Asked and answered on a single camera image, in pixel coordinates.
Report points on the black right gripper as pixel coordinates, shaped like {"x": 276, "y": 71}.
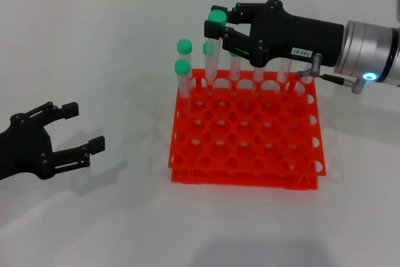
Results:
{"x": 297, "y": 35}

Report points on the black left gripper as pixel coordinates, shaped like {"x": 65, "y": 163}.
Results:
{"x": 25, "y": 148}

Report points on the orange test tube rack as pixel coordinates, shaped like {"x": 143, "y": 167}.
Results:
{"x": 232, "y": 117}

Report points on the green capped clear test tube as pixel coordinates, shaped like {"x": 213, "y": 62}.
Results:
{"x": 217, "y": 17}
{"x": 184, "y": 46}
{"x": 204, "y": 48}
{"x": 284, "y": 70}
{"x": 304, "y": 80}
{"x": 235, "y": 68}
{"x": 259, "y": 74}
{"x": 182, "y": 67}

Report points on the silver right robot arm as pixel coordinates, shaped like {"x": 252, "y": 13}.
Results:
{"x": 372, "y": 51}

